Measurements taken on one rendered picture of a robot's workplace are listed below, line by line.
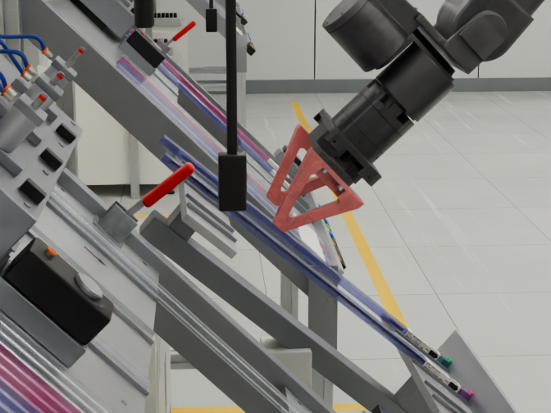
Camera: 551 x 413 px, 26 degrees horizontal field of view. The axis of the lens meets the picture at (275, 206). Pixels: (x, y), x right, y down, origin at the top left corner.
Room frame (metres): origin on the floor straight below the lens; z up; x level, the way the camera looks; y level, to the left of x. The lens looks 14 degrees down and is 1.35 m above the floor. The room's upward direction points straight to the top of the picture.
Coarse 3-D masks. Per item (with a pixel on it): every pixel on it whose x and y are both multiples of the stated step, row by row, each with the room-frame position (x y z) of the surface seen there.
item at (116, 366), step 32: (64, 192) 1.14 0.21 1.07; (64, 224) 1.05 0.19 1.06; (64, 256) 0.97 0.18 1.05; (96, 256) 1.04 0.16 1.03; (128, 288) 1.04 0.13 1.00; (128, 320) 0.95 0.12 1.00; (96, 352) 0.84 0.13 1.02; (128, 352) 0.90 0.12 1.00; (96, 384) 0.79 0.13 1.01; (128, 384) 0.84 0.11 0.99
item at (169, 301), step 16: (64, 208) 1.06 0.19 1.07; (80, 224) 1.07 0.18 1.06; (96, 240) 1.07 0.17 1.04; (112, 256) 1.07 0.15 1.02; (128, 256) 1.08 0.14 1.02; (128, 272) 1.07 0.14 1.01; (144, 272) 1.08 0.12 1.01; (160, 288) 1.07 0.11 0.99; (176, 304) 1.07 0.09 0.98; (192, 320) 1.07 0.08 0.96; (208, 336) 1.07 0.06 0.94; (224, 352) 1.07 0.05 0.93; (240, 368) 1.08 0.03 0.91; (256, 384) 1.08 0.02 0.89; (272, 400) 1.08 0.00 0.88; (288, 400) 1.09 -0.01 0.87
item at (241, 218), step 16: (160, 160) 1.39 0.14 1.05; (192, 176) 1.39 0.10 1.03; (208, 192) 1.40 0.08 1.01; (240, 224) 1.40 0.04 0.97; (256, 224) 1.41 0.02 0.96; (272, 240) 1.40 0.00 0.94; (288, 256) 1.41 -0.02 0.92; (304, 272) 1.41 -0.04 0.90; (336, 288) 1.41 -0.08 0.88; (352, 304) 1.41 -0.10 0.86; (368, 320) 1.42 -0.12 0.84; (384, 336) 1.42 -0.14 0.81; (416, 352) 1.42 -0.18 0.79
